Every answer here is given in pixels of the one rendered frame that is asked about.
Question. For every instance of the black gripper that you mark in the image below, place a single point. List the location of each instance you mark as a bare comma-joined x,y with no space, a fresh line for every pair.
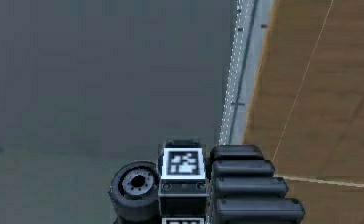
135,190

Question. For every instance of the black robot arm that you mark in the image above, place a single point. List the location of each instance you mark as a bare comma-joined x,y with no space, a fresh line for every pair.
246,186

